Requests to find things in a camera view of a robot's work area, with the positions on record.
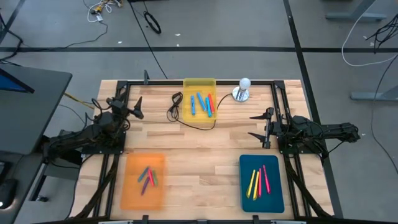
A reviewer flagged white bulb chrome lamp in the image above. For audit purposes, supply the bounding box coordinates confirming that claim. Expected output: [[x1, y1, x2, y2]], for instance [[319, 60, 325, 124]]
[[231, 77, 252, 103]]

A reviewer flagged black lamp power cable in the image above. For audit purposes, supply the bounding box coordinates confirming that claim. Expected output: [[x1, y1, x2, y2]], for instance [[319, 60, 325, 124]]
[[166, 91, 234, 131]]

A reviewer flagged translucent orange plastic tray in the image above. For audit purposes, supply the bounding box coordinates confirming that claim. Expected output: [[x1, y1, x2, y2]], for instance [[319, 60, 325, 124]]
[[120, 152, 168, 212]]

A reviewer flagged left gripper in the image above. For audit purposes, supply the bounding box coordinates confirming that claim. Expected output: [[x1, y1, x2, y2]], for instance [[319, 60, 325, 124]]
[[105, 96, 145, 121]]

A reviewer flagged yellow cable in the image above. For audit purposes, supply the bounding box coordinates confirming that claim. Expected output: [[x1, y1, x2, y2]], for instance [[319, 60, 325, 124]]
[[63, 92, 96, 110]]

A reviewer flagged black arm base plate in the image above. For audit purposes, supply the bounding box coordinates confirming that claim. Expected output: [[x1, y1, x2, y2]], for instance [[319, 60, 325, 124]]
[[276, 136, 328, 156], [81, 130, 127, 155]]

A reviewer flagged purple highlighter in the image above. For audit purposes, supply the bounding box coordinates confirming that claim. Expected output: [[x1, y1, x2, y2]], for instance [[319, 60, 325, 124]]
[[141, 176, 150, 197]]

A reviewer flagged white floor cable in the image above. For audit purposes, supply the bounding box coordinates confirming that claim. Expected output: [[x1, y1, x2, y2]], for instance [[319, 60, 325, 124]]
[[341, 0, 398, 68]]

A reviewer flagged slim yellow highlighter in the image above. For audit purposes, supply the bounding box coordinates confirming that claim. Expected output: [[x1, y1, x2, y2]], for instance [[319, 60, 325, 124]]
[[246, 169, 256, 199], [252, 170, 260, 201]]

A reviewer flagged dark grey desk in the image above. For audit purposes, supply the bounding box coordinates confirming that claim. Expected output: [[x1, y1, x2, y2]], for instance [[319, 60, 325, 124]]
[[0, 63, 73, 156]]

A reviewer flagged black aluminium table frame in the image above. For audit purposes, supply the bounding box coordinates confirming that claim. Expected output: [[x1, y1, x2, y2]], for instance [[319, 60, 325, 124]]
[[70, 70, 333, 224]]

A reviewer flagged teal plastic bin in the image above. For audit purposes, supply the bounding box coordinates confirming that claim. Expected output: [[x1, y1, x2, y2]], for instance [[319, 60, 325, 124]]
[[238, 154, 285, 213]]

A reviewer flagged monitor with blue screen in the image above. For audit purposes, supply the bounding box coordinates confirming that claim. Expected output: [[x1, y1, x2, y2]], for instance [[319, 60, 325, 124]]
[[0, 67, 35, 94]]

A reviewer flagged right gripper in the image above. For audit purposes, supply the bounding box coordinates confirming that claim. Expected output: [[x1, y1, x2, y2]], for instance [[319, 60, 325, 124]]
[[247, 106, 295, 149]]

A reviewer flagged orange-red highlighter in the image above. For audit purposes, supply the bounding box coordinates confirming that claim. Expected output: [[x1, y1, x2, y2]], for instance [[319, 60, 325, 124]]
[[207, 93, 216, 114]]

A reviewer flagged translucent yellow plastic bin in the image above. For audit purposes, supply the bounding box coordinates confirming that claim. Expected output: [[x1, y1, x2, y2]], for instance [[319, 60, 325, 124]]
[[182, 77, 218, 123]]

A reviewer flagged white cable bundle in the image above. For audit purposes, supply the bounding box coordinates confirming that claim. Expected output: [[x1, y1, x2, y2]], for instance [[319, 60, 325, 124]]
[[82, 0, 124, 23]]

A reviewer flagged black desk leg frame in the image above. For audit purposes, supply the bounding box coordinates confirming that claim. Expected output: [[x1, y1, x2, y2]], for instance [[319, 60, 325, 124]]
[[29, 129, 84, 203]]

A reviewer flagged black cable bundle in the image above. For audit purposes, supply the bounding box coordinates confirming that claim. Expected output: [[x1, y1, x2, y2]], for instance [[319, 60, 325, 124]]
[[366, 18, 398, 54]]

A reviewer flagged dark desk with mouse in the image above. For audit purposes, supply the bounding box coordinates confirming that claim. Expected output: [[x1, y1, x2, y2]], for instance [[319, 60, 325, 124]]
[[0, 151, 47, 224]]

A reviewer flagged thin black floor cable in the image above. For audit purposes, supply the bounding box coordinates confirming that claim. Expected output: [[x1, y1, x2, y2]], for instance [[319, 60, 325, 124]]
[[371, 54, 398, 175]]

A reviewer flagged long black floor cable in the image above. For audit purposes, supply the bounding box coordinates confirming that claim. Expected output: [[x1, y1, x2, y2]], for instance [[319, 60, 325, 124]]
[[128, 0, 169, 80]]

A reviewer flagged coiled black cable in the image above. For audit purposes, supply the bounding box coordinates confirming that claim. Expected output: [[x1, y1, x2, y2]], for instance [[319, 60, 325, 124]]
[[143, 11, 162, 35]]

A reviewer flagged grey table foot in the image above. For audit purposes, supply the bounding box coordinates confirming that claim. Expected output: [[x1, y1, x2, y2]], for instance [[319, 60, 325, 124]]
[[325, 0, 389, 22], [350, 85, 398, 102]]

